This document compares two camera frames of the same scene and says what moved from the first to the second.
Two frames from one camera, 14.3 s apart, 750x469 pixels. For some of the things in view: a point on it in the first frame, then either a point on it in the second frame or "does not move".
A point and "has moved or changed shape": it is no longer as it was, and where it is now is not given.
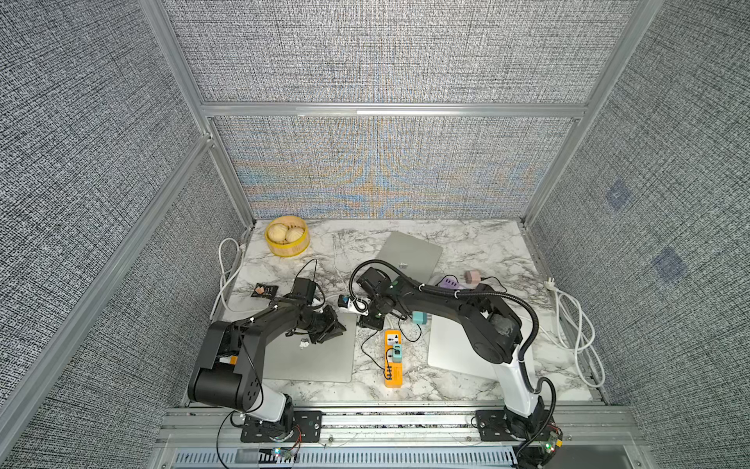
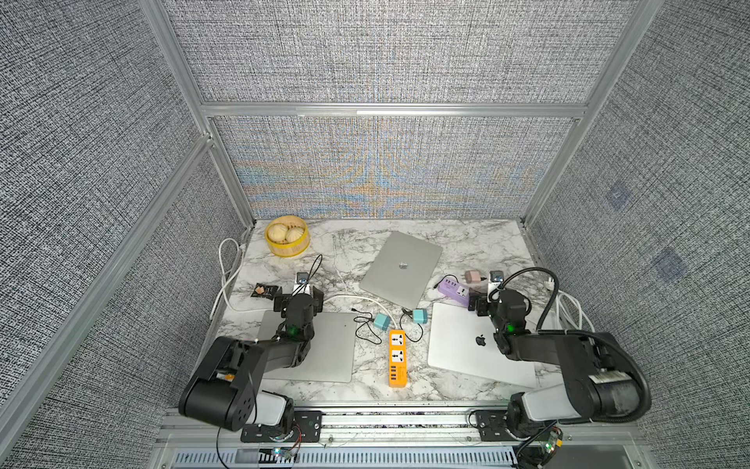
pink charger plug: [472, 277] does not move
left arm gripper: [331, 325] -> [280, 303]
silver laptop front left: [292, 356] does not move
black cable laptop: [368, 354] has moved or changed shape
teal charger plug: [420, 318] does not move
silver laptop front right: [449, 348] does not move
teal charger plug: [396, 353] has moved or changed shape
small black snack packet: [264, 290] does not move
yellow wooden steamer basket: [287, 235] does not move
